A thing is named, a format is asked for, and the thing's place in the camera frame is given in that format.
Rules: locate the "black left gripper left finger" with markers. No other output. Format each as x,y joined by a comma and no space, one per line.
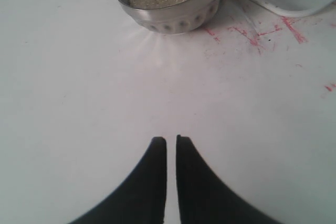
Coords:
141,197

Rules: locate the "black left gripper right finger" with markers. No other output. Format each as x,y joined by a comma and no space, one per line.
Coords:
203,197

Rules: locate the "steel bowl of rice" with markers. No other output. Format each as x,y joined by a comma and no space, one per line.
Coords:
176,19

